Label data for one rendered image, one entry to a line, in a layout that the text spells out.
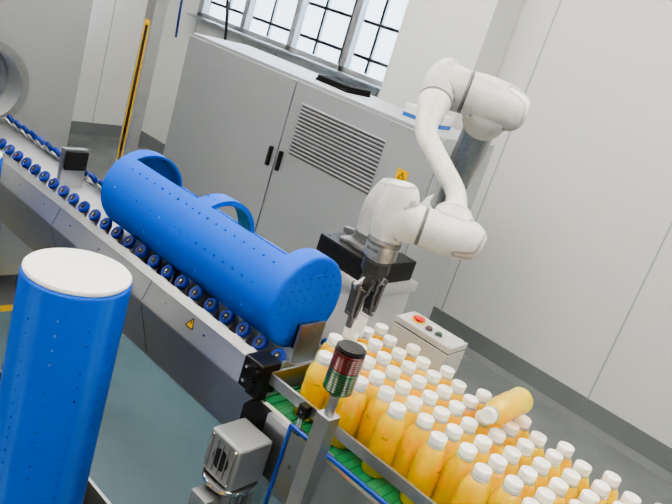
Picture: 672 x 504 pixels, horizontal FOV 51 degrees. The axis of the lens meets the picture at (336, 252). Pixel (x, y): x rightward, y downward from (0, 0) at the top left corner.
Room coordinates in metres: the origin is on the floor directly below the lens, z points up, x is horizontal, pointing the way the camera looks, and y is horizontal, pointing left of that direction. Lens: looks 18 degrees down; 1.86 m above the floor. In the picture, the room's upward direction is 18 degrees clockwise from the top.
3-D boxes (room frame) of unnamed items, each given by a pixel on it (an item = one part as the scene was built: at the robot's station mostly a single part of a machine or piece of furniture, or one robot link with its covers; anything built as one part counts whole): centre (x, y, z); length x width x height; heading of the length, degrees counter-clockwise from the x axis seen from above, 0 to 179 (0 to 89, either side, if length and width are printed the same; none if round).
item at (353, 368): (1.28, -0.09, 1.23); 0.06 x 0.06 x 0.04
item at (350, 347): (1.28, -0.09, 1.18); 0.06 x 0.06 x 0.16
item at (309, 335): (1.79, 0.00, 0.99); 0.10 x 0.02 x 0.12; 143
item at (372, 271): (1.75, -0.11, 1.26); 0.08 x 0.07 x 0.09; 143
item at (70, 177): (2.59, 1.07, 1.00); 0.10 x 0.04 x 0.15; 143
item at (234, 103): (4.33, 0.37, 0.72); 2.15 x 0.54 x 1.45; 53
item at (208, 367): (2.42, 0.84, 0.79); 2.17 x 0.29 x 0.34; 53
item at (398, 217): (1.74, -0.12, 1.44); 0.13 x 0.11 x 0.16; 85
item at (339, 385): (1.28, -0.09, 1.18); 0.06 x 0.06 x 0.05
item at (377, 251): (1.75, -0.11, 1.33); 0.09 x 0.09 x 0.06
